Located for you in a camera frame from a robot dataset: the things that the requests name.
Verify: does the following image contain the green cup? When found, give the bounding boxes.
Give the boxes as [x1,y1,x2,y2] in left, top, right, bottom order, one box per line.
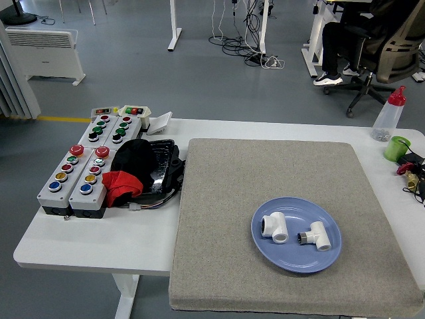
[383,136,412,163]

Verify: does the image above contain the black fan base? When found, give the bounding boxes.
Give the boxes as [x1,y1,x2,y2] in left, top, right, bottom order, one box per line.
[0,0,38,26]

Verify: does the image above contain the white wall switch panel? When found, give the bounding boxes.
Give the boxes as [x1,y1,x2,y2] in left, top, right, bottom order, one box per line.
[145,112,173,136]

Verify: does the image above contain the white power strip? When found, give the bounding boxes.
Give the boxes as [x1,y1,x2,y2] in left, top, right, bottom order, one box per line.
[261,55,286,70]

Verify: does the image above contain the black power adapter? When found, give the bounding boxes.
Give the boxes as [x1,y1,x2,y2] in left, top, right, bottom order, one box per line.
[397,152,425,166]

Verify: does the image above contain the grey-brown mat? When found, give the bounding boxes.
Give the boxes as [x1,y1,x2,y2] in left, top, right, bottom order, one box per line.
[169,138,425,313]

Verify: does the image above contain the white pipe tee metal thread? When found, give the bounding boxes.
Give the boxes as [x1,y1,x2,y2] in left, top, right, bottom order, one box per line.
[297,221,333,252]

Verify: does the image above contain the black office chair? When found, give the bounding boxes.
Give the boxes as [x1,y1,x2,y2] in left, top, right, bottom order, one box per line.
[323,3,425,119]

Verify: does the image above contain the wire bundle white connector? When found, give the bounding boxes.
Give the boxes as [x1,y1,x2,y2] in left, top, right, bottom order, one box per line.
[127,189,182,212]

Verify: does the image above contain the white desk frame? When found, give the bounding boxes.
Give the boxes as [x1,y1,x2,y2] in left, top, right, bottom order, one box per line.
[301,0,343,79]

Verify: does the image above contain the grey five-button control box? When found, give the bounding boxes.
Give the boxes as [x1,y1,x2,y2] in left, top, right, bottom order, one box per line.
[36,145,93,216]
[68,146,119,219]

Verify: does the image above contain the white table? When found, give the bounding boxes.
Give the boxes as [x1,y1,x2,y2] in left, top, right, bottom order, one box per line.
[13,118,425,319]

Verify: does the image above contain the clear squeeze bottle red cap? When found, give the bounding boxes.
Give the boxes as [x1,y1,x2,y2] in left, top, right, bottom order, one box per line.
[371,85,406,142]

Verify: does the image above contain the person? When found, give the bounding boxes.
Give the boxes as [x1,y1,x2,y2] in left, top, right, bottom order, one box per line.
[313,0,425,87]

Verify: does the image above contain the black floor cables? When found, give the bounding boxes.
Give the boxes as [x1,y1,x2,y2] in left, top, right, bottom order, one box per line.
[208,0,266,66]

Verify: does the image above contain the grey four-button control box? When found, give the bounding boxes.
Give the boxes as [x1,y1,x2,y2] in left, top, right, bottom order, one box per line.
[78,114,119,147]
[103,115,142,147]

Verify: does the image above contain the black cloth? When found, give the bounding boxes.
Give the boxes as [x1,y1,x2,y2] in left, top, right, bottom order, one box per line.
[110,138,160,187]

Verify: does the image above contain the white panel heater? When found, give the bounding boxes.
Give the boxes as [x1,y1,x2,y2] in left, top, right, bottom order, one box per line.
[5,27,86,87]

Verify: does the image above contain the white desk leg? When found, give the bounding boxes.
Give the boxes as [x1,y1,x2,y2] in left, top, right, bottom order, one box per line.
[244,0,270,56]
[167,0,183,52]

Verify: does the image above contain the brass valve red handle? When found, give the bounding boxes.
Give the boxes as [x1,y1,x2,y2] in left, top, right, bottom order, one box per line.
[396,163,423,193]

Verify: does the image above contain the red cloth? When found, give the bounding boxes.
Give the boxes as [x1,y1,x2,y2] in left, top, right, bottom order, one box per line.
[101,170,144,207]

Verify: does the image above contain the blue plate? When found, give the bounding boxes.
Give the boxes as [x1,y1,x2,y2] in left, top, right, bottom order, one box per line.
[250,196,343,274]

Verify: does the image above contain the cream switch box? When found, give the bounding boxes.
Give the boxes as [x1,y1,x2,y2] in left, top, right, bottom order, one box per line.
[118,105,152,134]

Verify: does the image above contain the black plastic tray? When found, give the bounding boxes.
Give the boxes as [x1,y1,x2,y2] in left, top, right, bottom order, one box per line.
[132,138,187,202]

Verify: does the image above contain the plain white pipe tee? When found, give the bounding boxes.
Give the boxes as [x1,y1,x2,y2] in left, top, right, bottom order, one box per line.
[260,211,289,244]

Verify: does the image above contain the metal chair legs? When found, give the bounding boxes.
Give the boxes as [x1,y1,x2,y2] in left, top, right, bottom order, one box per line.
[58,0,108,26]

